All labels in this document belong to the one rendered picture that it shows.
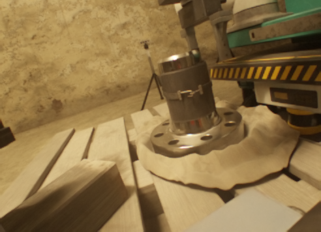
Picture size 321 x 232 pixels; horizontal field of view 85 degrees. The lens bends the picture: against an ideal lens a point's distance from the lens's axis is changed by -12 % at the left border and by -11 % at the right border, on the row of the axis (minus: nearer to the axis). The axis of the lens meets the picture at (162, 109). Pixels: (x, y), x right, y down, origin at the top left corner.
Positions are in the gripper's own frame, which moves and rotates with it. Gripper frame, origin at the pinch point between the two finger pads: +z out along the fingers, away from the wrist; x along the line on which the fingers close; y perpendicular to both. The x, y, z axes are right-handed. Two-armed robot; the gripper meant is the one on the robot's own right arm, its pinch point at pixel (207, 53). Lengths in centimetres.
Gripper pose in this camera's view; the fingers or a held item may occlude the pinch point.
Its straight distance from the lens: 53.2
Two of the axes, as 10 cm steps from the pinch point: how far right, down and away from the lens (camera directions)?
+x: -3.3, -1.6, 9.3
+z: 2.7, 9.3, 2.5
